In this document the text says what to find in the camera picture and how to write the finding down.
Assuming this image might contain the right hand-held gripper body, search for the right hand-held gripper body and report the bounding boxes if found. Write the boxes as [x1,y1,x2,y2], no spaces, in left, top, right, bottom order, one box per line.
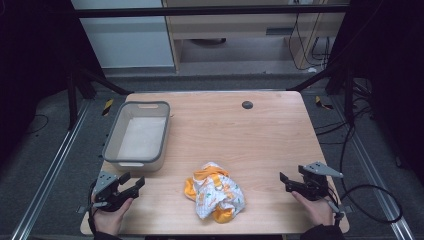
[290,161,353,215]

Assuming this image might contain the black looped gripper cable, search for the black looped gripper cable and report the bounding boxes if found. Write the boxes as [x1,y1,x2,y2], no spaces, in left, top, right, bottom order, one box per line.
[327,125,404,224]

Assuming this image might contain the black metal stand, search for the black metal stand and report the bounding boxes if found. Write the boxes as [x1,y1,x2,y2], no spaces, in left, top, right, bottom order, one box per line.
[65,61,135,132]
[287,58,357,126]

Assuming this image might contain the black floor cables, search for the black floor cables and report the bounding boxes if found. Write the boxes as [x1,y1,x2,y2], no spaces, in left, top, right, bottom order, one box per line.
[314,78,378,146]

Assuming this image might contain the white cabinet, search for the white cabinet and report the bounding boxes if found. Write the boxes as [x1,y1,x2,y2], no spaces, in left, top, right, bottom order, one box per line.
[70,0,176,70]

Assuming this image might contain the light wooden shelf unit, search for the light wooden shelf unit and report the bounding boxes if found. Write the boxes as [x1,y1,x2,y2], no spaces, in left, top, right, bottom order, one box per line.
[161,0,351,74]

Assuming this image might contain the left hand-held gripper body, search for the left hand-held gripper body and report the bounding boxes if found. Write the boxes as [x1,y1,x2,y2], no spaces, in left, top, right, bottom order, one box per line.
[77,170,138,214]

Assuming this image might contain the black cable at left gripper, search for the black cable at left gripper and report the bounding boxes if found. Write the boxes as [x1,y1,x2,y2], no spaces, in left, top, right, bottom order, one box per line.
[87,179,100,236]

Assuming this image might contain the metal floor rail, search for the metal floor rail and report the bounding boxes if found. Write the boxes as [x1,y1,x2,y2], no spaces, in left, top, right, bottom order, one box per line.
[331,95,417,240]
[11,99,92,240]

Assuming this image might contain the white basket with grey rim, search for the white basket with grey rim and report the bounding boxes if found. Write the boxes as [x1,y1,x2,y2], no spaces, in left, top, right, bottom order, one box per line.
[101,100,172,173]

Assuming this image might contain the thin black floor cable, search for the thin black floor cable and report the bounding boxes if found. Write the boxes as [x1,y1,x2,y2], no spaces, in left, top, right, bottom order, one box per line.
[27,113,50,135]

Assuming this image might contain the person's left hand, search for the person's left hand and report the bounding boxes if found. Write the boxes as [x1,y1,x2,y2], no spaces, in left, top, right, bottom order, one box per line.
[91,195,135,237]

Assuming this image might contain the yellow and black tape marker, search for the yellow and black tape marker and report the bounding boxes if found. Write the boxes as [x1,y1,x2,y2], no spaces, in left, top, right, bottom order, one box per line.
[314,95,334,111]
[101,98,115,117]

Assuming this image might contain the hanging black cables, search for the hanging black cables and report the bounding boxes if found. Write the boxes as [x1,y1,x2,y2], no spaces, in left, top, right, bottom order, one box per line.
[287,12,332,72]

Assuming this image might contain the black metal frame bar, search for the black metal frame bar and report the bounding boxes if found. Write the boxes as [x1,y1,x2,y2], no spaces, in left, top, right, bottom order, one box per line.
[71,3,350,19]

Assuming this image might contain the white and orange baby garment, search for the white and orange baby garment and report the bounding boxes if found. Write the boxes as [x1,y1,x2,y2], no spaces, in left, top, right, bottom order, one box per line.
[183,161,247,224]

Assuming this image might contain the person's right hand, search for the person's right hand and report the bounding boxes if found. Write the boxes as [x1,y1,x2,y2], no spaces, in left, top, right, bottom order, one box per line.
[291,191,335,228]

